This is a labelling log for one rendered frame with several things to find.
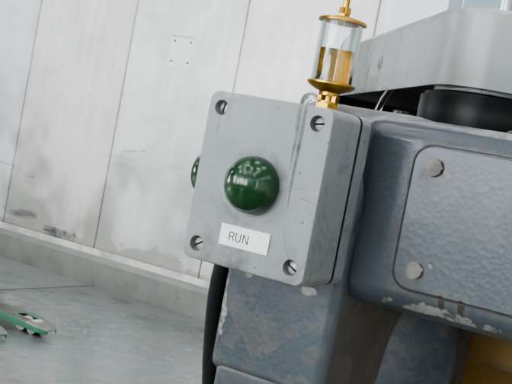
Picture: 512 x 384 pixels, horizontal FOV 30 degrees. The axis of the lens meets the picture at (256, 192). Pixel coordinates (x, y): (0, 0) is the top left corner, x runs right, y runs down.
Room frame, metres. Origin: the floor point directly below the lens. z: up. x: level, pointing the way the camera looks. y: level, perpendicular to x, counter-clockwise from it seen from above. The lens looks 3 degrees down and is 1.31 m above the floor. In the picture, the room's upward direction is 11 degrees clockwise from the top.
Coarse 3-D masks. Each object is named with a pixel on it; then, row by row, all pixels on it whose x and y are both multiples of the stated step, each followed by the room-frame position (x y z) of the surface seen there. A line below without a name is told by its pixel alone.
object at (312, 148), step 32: (224, 96) 0.50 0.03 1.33; (224, 128) 0.50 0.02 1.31; (256, 128) 0.49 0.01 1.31; (288, 128) 0.48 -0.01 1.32; (320, 128) 0.48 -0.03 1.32; (352, 128) 0.49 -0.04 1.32; (224, 160) 0.50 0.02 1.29; (288, 160) 0.48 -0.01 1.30; (320, 160) 0.47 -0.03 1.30; (352, 160) 0.49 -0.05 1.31; (224, 192) 0.50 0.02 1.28; (288, 192) 0.48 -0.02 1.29; (320, 192) 0.47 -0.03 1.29; (352, 192) 0.50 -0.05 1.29; (192, 224) 0.51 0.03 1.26; (256, 224) 0.49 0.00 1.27; (288, 224) 0.48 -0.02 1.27; (320, 224) 0.48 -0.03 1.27; (192, 256) 0.50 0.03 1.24; (224, 256) 0.49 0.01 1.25; (256, 256) 0.48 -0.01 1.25; (288, 256) 0.47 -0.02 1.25; (320, 256) 0.48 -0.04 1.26
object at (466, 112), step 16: (432, 96) 0.62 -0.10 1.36; (448, 96) 0.61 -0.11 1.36; (464, 96) 0.60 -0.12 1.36; (480, 96) 0.60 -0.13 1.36; (432, 112) 0.62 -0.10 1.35; (448, 112) 0.61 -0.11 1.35; (464, 112) 0.60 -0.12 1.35; (480, 112) 0.60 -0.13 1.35; (496, 112) 0.60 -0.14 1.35; (480, 128) 0.60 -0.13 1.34; (496, 128) 0.60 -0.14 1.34
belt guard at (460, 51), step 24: (408, 24) 0.72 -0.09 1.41; (432, 24) 0.66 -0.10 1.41; (456, 24) 0.62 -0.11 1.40; (480, 24) 0.61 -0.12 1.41; (504, 24) 0.60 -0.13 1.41; (360, 48) 0.88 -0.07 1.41; (384, 48) 0.79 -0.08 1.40; (408, 48) 0.71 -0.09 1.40; (432, 48) 0.65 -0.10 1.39; (456, 48) 0.62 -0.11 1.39; (480, 48) 0.61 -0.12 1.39; (504, 48) 0.60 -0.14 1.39; (360, 72) 0.86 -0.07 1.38; (384, 72) 0.77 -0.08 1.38; (408, 72) 0.70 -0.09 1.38; (432, 72) 0.64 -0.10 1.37; (456, 72) 0.61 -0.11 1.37; (480, 72) 0.60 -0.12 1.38; (504, 72) 0.60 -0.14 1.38; (360, 96) 1.04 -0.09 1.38; (408, 96) 0.92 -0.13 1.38; (504, 96) 0.61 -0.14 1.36
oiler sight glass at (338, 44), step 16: (320, 32) 0.56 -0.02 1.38; (336, 32) 0.56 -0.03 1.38; (352, 32) 0.56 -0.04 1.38; (320, 48) 0.56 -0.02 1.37; (336, 48) 0.55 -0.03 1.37; (352, 48) 0.56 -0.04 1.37; (320, 64) 0.56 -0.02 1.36; (336, 64) 0.55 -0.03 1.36; (352, 64) 0.56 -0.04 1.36; (336, 80) 0.56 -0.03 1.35; (352, 80) 0.56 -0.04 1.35
